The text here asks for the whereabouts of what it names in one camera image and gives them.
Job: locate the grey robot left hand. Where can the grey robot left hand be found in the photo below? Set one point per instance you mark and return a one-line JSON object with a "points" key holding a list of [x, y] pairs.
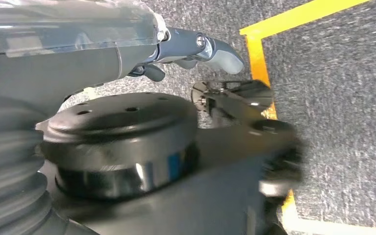
{"points": [[61, 65]]}

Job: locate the metal caster wheel assembly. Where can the metal caster wheel assembly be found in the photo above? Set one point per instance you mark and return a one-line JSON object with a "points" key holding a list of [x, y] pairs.
{"points": [[230, 97]]}

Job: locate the yellow floor tape square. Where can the yellow floor tape square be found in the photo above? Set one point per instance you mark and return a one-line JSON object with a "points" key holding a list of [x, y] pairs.
{"points": [[259, 65]]}

